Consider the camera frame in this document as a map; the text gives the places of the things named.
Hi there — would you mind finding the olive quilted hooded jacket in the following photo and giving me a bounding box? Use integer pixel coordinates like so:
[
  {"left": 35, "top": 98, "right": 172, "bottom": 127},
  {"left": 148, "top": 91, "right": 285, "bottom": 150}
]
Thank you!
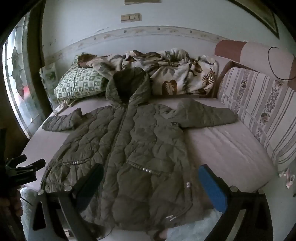
[{"left": 42, "top": 67, "right": 239, "bottom": 240}]

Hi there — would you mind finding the green patterned pillow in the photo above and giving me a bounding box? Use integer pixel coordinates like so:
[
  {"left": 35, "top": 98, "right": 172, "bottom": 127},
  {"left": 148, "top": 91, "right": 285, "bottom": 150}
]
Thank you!
[{"left": 54, "top": 67, "right": 109, "bottom": 105}]

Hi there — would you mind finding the pink sofa bed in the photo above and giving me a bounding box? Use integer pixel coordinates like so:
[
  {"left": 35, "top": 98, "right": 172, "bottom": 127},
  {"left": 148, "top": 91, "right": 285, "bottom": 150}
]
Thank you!
[{"left": 20, "top": 39, "right": 296, "bottom": 194}]

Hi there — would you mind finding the thin black cable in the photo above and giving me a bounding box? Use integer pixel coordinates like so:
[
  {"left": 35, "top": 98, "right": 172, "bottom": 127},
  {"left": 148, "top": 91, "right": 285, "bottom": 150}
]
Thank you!
[{"left": 268, "top": 46, "right": 296, "bottom": 81}]

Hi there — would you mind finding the stained glass window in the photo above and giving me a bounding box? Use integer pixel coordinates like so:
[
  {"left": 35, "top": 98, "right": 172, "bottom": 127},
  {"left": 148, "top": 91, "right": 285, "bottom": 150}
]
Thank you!
[{"left": 2, "top": 10, "right": 45, "bottom": 139}]

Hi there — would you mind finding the dark framed wall picture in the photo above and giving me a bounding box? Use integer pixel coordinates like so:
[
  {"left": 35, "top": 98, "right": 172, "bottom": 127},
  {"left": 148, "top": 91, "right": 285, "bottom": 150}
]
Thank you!
[{"left": 228, "top": 0, "right": 280, "bottom": 39}]

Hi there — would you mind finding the leaf-print blanket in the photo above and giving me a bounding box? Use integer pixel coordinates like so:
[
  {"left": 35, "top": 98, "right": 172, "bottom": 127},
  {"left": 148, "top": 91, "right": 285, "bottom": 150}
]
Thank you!
[{"left": 77, "top": 47, "right": 219, "bottom": 96}]

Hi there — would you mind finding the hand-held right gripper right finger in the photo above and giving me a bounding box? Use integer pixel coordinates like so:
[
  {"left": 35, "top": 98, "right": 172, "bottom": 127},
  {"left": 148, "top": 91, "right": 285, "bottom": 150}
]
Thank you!
[{"left": 198, "top": 164, "right": 274, "bottom": 241}]

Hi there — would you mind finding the beige wall switch plate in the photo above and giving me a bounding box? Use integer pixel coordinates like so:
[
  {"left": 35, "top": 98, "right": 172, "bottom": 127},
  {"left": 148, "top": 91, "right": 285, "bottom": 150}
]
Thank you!
[{"left": 121, "top": 13, "right": 141, "bottom": 23}]

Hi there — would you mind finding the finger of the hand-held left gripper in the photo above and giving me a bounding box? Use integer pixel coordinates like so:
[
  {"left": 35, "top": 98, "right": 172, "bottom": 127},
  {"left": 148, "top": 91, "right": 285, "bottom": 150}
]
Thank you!
[
  {"left": 5, "top": 154, "right": 27, "bottom": 168},
  {"left": 22, "top": 159, "right": 46, "bottom": 175}
]

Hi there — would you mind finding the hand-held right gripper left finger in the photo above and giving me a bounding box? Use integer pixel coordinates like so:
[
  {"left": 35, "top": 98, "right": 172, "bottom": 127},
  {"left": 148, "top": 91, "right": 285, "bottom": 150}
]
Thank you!
[{"left": 32, "top": 163, "right": 104, "bottom": 241}]

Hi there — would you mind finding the small floral cloth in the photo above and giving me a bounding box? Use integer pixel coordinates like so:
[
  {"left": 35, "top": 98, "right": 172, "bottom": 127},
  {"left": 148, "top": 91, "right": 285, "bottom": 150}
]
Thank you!
[{"left": 278, "top": 168, "right": 296, "bottom": 189}]

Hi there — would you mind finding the striped floral cushion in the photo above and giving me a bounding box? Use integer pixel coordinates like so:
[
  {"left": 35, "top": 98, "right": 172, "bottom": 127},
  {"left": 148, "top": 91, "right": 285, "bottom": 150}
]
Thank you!
[{"left": 217, "top": 67, "right": 296, "bottom": 172}]

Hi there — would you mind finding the small leaf-print pillow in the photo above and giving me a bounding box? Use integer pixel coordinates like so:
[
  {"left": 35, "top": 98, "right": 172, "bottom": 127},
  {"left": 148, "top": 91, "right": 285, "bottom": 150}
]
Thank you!
[{"left": 39, "top": 62, "right": 59, "bottom": 102}]

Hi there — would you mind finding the person's left hand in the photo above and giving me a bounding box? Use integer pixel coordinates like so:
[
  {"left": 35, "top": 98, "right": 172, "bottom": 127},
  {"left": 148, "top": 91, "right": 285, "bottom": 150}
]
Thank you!
[{"left": 0, "top": 186, "right": 24, "bottom": 218}]

